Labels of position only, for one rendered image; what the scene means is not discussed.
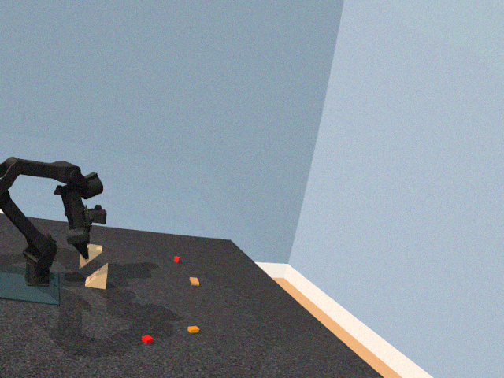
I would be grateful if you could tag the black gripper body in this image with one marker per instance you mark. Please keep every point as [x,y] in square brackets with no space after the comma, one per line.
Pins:
[77,222]

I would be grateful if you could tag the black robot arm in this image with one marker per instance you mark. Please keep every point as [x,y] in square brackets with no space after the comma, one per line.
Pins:
[41,248]

